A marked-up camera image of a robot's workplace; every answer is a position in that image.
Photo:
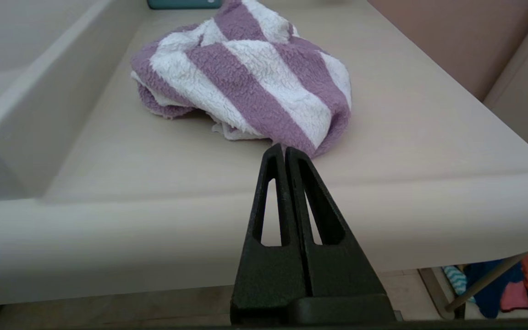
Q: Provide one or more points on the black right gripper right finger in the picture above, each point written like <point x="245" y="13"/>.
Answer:
<point x="337" y="270"/>

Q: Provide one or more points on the beige door panel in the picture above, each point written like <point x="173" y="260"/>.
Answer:
<point x="527" y="73"/>

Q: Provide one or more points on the pink cloth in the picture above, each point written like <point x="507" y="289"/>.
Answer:
<point x="515" y="297"/>

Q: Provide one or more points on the purple white striped towel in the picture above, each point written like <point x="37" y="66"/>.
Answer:
<point x="255" y="78"/>

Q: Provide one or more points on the beige floor frame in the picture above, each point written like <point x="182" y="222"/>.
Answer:
<point x="436" y="293"/>

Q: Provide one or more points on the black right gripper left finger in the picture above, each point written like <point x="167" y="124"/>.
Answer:
<point x="268" y="275"/>

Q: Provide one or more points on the teal soap dish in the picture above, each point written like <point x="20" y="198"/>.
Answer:
<point x="184" y="3"/>

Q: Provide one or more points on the beige sink basin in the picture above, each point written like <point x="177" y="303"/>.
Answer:
<point x="21" y="114"/>

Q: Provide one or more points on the teal striped cloth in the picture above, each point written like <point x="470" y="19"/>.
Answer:
<point x="455" y="279"/>

